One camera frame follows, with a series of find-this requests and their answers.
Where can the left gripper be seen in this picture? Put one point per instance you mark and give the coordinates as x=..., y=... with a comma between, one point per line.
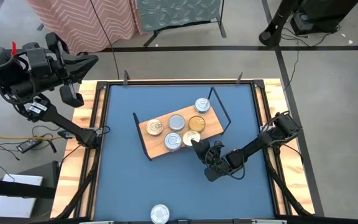
x=59, y=68

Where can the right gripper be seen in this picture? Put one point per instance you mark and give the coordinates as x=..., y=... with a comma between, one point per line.
x=217, y=158

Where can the red label can gold lid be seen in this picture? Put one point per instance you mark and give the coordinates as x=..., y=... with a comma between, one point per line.
x=190, y=137

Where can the green label can gold lid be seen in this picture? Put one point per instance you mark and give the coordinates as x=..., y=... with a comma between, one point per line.
x=196, y=123

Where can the red label can silver lid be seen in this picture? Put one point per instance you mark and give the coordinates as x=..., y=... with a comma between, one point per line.
x=173, y=141

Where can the green label can silver lid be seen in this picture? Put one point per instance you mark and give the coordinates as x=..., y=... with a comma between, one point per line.
x=159, y=214
x=176, y=122

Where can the blue label can silver lid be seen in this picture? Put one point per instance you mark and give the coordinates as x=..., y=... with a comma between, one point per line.
x=202, y=105

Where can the Wild Planet can gold lid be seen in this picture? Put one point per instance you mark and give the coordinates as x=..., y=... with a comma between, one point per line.
x=154, y=127

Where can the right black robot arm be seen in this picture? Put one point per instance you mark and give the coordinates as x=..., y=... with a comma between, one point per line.
x=253, y=146

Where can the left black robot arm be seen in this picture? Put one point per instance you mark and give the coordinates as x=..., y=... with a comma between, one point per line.
x=64, y=123

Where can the pink chevron cloth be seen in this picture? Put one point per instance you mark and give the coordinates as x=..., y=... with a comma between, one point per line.
x=104, y=21

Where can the black cloth rack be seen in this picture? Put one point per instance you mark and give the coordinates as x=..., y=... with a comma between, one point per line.
x=40, y=27
x=222, y=29

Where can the small red tape tag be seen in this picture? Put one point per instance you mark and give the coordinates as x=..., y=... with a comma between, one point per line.
x=14, y=48

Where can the black power adapter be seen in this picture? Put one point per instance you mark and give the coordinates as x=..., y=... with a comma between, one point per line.
x=28, y=145

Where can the grey-green leaf print cloth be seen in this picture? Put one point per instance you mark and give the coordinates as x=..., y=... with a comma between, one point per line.
x=179, y=12

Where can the black floor stand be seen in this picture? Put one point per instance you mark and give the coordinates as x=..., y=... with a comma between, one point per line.
x=270, y=35

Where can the white flat panel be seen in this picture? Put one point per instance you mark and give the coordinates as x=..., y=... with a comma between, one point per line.
x=14, y=207

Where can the black equipment case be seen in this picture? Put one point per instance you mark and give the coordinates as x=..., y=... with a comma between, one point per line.
x=322, y=15

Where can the wooden shelf black metal frame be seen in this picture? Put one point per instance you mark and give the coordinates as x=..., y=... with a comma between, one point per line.
x=211, y=126

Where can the black rail clamp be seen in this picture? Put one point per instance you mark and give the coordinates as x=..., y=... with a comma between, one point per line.
x=239, y=77
x=125, y=77

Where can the black aluminium table frame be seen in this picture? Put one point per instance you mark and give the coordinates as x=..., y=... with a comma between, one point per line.
x=179, y=82

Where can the white aluminium bracket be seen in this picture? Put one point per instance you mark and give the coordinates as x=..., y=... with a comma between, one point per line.
x=269, y=221
x=96, y=222

